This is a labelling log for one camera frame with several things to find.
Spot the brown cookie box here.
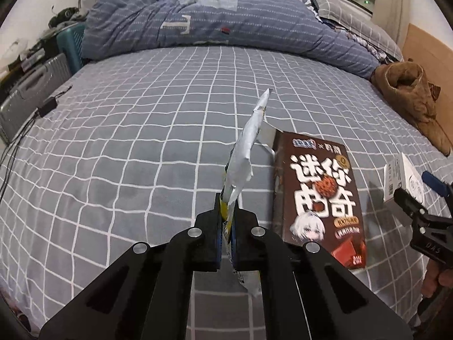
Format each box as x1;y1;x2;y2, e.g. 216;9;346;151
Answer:
271;131;369;271

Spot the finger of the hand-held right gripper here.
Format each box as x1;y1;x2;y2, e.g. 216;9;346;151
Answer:
422;171;453;201
394;188;430;221

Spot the white curtain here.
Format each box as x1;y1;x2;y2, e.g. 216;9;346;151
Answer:
372;0;413;48

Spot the blue striped quilt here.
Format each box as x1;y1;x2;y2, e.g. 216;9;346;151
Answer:
81;0;381;78

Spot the dark desk clutter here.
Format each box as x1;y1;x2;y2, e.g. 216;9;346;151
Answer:
48;6;89;29

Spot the grey suitcase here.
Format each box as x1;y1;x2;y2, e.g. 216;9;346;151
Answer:
0;53;73;146

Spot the grey checked bed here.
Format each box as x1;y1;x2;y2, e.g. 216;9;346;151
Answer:
0;41;453;340

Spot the person's right hand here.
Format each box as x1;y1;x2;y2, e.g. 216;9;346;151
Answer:
422;259;453;300

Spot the black adapter with cable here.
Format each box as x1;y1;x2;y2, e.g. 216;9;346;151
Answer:
0;85;73;199

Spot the wooden headboard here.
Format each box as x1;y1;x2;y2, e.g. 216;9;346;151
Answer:
401;23;453;121

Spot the brown fleece jacket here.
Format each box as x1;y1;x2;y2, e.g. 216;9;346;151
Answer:
371;61;453;157

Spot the yellow snack wrapper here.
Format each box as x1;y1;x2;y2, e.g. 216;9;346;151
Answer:
219;88;271;298

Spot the small white box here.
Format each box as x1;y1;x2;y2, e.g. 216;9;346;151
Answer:
383;152;425;204

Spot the grey checked pillow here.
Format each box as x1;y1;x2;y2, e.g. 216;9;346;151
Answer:
309;0;404;62

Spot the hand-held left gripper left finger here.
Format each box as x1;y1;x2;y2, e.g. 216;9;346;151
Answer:
37;192;227;340

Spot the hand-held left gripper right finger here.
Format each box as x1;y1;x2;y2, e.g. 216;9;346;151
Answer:
230;205;414;340

